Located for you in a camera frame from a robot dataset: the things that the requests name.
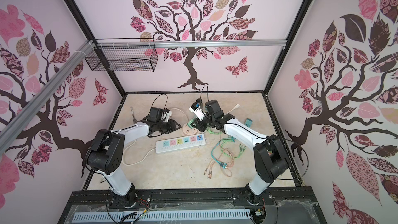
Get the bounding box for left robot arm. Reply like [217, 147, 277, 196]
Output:
[84, 107, 181, 197]

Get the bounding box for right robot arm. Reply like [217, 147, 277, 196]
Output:
[190, 99, 289, 196]

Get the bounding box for white spoon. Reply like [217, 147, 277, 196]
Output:
[227, 104, 240, 114]

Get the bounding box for white multicolour power strip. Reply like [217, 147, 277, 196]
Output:
[155, 133, 206, 154]

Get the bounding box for round pink power socket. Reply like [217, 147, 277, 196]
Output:
[182, 123, 198, 136]

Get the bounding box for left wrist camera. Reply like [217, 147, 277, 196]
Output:
[162, 108, 172, 122]

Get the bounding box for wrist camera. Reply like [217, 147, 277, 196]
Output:
[162, 108, 172, 122]
[189, 101, 206, 121]

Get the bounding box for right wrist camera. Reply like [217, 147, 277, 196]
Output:
[189, 101, 206, 121]

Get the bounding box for white power strip cord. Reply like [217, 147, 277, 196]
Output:
[122, 139, 156, 167]

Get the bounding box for tangled charging cables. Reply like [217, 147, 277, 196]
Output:
[203, 127, 247, 179]

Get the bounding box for black wire basket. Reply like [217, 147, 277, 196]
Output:
[85, 37, 158, 72]

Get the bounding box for white cable duct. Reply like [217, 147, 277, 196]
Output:
[70, 209, 251, 224]

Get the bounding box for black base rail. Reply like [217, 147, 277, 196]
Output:
[59, 187, 326, 224]

